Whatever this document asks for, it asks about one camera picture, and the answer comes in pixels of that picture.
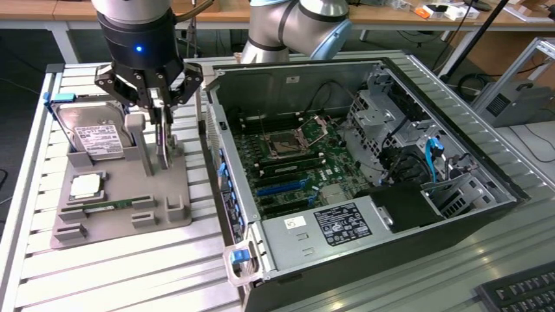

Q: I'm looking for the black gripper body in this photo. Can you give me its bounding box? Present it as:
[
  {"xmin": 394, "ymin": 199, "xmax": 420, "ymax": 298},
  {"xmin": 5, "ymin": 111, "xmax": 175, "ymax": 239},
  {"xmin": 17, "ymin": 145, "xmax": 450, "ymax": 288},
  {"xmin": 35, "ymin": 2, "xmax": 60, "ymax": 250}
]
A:
[{"xmin": 96, "ymin": 13, "xmax": 186, "ymax": 89}]

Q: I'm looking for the graphics card with metal bracket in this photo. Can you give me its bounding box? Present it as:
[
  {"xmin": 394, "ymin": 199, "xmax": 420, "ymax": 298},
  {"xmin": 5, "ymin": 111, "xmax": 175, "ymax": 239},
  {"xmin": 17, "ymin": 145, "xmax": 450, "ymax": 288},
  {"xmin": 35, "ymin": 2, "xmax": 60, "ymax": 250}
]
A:
[{"xmin": 147, "ymin": 86, "xmax": 175, "ymax": 170}]

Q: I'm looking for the hard disk in blue carrier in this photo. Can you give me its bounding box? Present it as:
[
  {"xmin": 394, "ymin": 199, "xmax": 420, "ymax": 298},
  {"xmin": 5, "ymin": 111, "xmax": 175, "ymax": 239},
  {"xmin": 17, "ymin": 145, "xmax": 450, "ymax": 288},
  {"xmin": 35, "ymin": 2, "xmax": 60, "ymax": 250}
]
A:
[{"xmin": 43, "ymin": 92, "xmax": 136, "ymax": 163}]

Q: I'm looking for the CPU socket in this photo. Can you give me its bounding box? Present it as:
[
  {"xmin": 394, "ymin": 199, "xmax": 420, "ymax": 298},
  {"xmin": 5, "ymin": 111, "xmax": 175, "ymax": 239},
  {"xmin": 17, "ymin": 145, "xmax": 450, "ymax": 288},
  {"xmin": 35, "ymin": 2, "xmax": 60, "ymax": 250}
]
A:
[{"xmin": 267, "ymin": 131, "xmax": 311, "ymax": 160}]

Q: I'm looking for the grey parts rack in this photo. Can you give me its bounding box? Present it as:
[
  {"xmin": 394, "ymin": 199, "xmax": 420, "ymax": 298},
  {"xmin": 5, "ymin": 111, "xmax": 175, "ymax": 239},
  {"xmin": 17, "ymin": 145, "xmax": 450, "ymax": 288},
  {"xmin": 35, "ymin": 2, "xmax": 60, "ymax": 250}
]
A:
[{"xmin": 50, "ymin": 112, "xmax": 195, "ymax": 250}]

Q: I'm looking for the metal socket cover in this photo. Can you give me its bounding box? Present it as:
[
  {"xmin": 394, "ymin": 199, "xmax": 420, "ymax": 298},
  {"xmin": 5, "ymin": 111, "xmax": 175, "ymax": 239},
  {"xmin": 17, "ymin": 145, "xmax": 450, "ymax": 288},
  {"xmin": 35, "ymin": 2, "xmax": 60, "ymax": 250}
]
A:
[{"xmin": 294, "ymin": 115, "xmax": 335, "ymax": 147}]

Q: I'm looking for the silver CPU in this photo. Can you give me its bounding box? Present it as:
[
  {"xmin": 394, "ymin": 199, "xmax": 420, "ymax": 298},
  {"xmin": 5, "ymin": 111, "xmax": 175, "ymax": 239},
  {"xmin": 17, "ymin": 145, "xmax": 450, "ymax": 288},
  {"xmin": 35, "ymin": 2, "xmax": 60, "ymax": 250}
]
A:
[{"xmin": 68, "ymin": 175, "xmax": 106, "ymax": 199}]

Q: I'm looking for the black RAM stick with label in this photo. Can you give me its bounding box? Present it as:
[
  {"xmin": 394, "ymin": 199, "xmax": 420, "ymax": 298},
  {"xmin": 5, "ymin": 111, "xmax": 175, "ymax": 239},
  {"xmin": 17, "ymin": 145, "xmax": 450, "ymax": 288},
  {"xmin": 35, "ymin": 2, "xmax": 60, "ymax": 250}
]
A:
[{"xmin": 259, "ymin": 158, "xmax": 324, "ymax": 178}]

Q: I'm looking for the long black expansion slot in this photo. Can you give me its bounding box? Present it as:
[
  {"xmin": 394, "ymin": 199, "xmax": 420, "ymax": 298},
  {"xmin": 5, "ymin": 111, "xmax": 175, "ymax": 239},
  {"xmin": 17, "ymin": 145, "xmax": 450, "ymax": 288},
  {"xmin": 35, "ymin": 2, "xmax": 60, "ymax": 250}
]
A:
[
  {"xmin": 259, "ymin": 198, "xmax": 314, "ymax": 211},
  {"xmin": 262, "ymin": 207, "xmax": 310, "ymax": 219},
  {"xmin": 252, "ymin": 174, "xmax": 303, "ymax": 189}
]

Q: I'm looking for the green RAM stick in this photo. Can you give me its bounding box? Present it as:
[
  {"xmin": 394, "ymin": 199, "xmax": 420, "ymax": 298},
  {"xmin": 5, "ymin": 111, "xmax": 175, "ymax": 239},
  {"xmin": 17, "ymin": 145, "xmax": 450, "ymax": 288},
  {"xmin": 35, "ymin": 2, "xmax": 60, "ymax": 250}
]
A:
[{"xmin": 64, "ymin": 198, "xmax": 151, "ymax": 214}]

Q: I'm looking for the blue expansion slot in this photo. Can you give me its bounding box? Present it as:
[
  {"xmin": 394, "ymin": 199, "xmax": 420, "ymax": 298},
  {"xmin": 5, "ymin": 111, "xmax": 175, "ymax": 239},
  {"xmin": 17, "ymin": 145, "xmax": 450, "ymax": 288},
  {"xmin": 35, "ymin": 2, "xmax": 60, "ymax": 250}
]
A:
[{"xmin": 255, "ymin": 181, "xmax": 307, "ymax": 197}]

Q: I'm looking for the green motherboard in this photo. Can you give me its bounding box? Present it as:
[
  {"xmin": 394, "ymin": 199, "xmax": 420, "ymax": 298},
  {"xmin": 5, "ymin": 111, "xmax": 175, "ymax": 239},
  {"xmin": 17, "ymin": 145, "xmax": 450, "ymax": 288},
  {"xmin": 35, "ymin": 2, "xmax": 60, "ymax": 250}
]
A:
[{"xmin": 230, "ymin": 109, "xmax": 374, "ymax": 220}]

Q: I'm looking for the perforated metal disk bay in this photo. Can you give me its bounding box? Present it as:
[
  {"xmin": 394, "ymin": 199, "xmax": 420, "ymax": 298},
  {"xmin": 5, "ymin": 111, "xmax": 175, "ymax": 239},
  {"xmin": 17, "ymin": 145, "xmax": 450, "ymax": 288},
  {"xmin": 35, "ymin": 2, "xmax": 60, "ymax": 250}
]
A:
[{"xmin": 346, "ymin": 63, "xmax": 439, "ymax": 157}]

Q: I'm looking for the grey chipset heatsink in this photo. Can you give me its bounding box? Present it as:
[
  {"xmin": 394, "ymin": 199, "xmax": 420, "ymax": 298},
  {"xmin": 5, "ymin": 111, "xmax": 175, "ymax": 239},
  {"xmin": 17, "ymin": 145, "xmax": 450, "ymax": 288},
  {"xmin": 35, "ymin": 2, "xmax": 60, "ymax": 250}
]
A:
[{"xmin": 323, "ymin": 190, "xmax": 354, "ymax": 204}]

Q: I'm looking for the grey power supply with label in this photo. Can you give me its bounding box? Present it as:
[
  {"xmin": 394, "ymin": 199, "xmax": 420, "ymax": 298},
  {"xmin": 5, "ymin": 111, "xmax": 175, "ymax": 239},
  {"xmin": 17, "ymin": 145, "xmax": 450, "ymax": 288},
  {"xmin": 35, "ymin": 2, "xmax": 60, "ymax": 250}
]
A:
[{"xmin": 259, "ymin": 196, "xmax": 396, "ymax": 273}]

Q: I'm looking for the black air shroud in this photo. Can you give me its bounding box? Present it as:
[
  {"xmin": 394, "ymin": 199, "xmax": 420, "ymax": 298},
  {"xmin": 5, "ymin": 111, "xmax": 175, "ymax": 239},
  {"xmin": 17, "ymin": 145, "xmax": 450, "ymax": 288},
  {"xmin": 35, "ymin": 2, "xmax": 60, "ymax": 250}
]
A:
[{"xmin": 371, "ymin": 183, "xmax": 446, "ymax": 234}]

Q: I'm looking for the white box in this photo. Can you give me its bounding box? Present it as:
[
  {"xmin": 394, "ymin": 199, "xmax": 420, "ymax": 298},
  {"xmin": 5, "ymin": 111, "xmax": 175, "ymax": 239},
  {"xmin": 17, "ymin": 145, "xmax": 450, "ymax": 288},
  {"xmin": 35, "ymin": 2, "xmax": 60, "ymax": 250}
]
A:
[{"xmin": 423, "ymin": 3, "xmax": 480, "ymax": 21}]

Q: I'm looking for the slotted metal disk bay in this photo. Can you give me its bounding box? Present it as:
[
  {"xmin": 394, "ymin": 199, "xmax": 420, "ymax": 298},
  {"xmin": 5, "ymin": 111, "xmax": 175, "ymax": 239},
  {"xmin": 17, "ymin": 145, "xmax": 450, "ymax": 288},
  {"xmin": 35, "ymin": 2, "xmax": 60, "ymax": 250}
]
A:
[{"xmin": 419, "ymin": 171, "xmax": 498, "ymax": 224}]

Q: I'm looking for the black and grey PC case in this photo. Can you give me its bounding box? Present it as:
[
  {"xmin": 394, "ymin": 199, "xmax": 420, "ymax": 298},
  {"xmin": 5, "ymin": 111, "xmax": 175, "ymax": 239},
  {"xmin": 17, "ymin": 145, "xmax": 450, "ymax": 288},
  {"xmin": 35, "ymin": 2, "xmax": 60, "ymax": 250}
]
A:
[{"xmin": 192, "ymin": 57, "xmax": 531, "ymax": 312}]

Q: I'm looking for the black tripod pole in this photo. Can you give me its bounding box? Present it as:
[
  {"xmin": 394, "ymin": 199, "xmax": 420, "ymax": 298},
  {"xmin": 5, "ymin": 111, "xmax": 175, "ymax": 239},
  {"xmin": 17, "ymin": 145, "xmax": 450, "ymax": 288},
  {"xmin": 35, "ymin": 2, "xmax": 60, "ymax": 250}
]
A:
[{"xmin": 438, "ymin": 0, "xmax": 510, "ymax": 81}]

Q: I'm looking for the black keyboard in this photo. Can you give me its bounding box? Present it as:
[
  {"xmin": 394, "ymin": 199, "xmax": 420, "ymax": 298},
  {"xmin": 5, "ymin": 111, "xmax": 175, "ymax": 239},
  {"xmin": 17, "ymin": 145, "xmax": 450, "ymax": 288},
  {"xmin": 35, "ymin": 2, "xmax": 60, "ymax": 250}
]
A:
[{"xmin": 475, "ymin": 261, "xmax": 555, "ymax": 312}]

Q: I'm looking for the black cable bundle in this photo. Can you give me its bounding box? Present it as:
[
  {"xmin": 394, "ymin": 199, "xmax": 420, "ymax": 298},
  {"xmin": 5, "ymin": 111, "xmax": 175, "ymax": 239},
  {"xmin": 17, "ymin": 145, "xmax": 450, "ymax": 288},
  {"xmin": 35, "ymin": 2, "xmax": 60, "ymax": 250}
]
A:
[{"xmin": 376, "ymin": 146, "xmax": 435, "ymax": 188}]

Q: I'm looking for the blue wire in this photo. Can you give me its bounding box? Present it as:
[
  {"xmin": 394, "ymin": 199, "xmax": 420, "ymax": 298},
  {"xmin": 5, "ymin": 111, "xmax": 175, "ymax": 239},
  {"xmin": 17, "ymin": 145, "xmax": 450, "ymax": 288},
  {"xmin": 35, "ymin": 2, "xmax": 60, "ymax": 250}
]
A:
[{"xmin": 427, "ymin": 136, "xmax": 447, "ymax": 185}]

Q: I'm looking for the aluminium profile frame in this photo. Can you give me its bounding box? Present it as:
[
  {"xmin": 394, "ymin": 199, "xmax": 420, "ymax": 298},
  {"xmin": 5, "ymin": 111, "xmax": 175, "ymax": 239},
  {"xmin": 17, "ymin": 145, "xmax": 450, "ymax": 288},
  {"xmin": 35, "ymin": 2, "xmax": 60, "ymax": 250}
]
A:
[{"xmin": 470, "ymin": 36, "xmax": 555, "ymax": 111}]

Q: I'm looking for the grey computer box with handle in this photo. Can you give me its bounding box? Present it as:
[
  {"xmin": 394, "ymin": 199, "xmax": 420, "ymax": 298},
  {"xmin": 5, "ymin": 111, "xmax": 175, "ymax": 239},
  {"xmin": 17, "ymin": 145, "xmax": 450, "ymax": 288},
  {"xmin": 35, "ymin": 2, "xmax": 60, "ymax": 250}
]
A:
[{"xmin": 471, "ymin": 81, "xmax": 555, "ymax": 128}]

